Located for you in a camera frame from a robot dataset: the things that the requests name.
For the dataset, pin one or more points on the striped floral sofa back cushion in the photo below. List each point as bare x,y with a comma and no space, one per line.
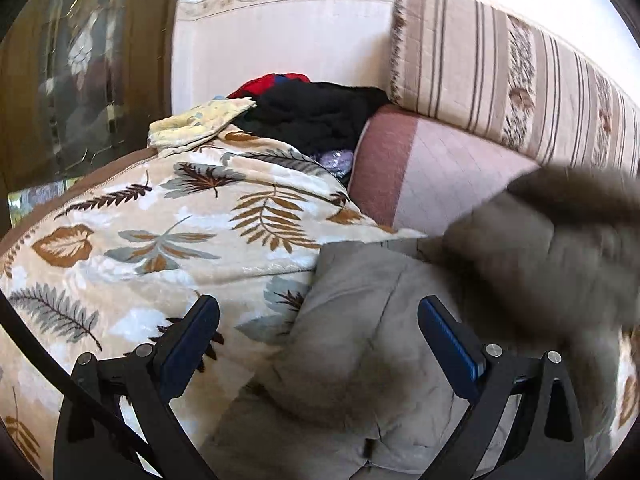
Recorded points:
475,60

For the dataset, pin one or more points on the small purple cloth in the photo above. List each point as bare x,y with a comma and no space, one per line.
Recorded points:
335,160

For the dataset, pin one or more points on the grey quilted jacket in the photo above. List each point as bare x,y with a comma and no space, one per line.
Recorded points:
360,360

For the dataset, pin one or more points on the pale yellow patterned cloth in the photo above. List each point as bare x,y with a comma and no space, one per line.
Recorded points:
195,122

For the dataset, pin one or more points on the wooden stained glass door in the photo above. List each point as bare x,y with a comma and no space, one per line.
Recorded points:
90,60

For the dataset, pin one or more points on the pink sofa seat cushion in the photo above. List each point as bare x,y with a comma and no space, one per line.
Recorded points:
440,175

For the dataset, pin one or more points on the leaf print fleece blanket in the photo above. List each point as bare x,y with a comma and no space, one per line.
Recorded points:
150,260

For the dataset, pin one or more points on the red garment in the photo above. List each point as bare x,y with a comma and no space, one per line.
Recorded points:
260,85

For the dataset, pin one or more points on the black garment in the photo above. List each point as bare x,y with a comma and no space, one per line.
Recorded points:
310,115

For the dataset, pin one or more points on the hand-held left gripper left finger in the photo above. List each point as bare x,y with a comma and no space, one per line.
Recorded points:
190,345

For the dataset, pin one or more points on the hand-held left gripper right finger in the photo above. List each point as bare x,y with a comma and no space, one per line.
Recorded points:
447,347

